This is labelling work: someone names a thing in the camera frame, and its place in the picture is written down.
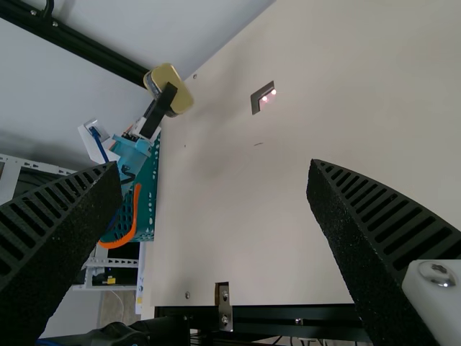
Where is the black post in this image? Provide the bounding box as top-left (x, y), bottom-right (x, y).
top-left (0, 0), bottom-right (151, 89)

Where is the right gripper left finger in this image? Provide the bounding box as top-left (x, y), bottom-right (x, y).
top-left (0, 161), bottom-right (124, 346)

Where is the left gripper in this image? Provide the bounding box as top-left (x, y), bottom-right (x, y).
top-left (112, 81), bottom-right (179, 170)

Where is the rectangular tin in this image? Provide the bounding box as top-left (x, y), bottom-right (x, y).
top-left (143, 63), bottom-right (195, 118)

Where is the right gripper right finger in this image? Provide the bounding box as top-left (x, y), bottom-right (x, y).
top-left (305, 158), bottom-right (461, 346)

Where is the small square scanner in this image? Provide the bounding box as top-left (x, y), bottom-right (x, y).
top-left (250, 80), bottom-right (277, 116)

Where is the blue cable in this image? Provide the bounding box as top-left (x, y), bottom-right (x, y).
top-left (89, 126), bottom-right (109, 165)

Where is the white metal shelf rack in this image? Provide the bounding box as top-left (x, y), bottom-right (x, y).
top-left (0, 153), bottom-right (147, 292)

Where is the teal shopping basket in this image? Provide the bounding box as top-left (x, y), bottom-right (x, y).
top-left (99, 136), bottom-right (162, 249)

